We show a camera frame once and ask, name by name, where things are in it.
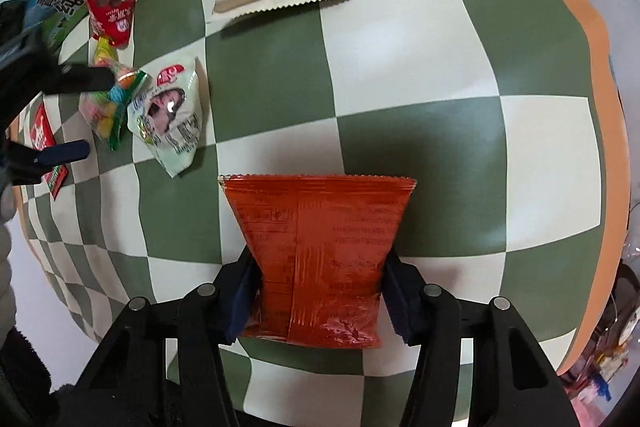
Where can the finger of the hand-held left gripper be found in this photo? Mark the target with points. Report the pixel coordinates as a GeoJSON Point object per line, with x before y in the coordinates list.
{"type": "Point", "coordinates": [80, 79]}
{"type": "Point", "coordinates": [65, 152]}

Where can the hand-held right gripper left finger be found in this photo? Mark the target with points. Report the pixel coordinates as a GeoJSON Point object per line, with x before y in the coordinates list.
{"type": "Point", "coordinates": [235, 299]}

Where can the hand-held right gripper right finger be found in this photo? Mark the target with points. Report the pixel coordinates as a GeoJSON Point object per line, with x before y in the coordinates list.
{"type": "Point", "coordinates": [400, 304]}

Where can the colourful candy bag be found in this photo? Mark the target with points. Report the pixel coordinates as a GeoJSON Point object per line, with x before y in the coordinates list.
{"type": "Point", "coordinates": [107, 107]}

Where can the orange snack packet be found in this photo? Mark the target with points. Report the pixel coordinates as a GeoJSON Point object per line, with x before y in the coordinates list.
{"type": "Point", "coordinates": [320, 247]}

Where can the long red snack packet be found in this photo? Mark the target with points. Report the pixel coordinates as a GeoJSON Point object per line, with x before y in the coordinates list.
{"type": "Point", "coordinates": [42, 132]}

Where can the red triangular snack packet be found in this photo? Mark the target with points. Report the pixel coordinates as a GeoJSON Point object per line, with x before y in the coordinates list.
{"type": "Point", "coordinates": [112, 14]}

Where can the green white snack packet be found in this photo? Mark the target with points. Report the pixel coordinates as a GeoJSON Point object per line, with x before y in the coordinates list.
{"type": "Point", "coordinates": [170, 122]}

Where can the green white checkered blanket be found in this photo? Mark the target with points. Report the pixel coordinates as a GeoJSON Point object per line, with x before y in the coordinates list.
{"type": "Point", "coordinates": [400, 132]}

